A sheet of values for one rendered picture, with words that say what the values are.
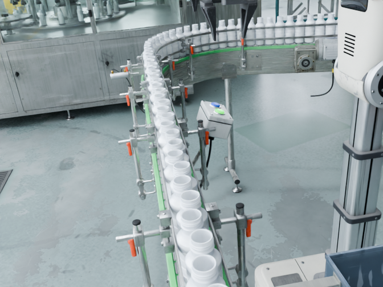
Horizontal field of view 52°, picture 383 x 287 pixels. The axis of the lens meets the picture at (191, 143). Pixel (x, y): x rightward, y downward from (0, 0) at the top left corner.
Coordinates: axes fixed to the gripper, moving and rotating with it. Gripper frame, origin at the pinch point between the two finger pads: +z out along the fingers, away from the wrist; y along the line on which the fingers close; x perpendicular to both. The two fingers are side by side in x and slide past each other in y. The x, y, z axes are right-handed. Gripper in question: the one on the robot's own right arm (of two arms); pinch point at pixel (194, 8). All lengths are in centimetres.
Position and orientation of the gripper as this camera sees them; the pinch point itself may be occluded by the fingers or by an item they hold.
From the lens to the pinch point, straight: 131.4
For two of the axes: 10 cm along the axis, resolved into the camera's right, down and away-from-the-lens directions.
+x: 1.6, 4.3, -8.9
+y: -9.9, 1.3, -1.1
